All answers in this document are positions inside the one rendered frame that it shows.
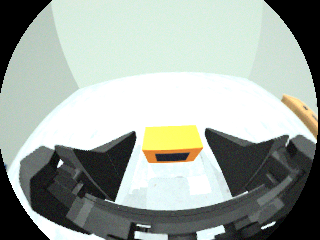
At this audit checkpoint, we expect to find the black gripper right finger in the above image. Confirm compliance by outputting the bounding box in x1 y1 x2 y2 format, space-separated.
204 127 291 197

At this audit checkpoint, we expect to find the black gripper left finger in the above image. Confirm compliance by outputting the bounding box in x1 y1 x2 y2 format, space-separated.
53 131 136 201

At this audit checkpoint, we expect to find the orange block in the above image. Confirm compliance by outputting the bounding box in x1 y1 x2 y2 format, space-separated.
141 125 204 163

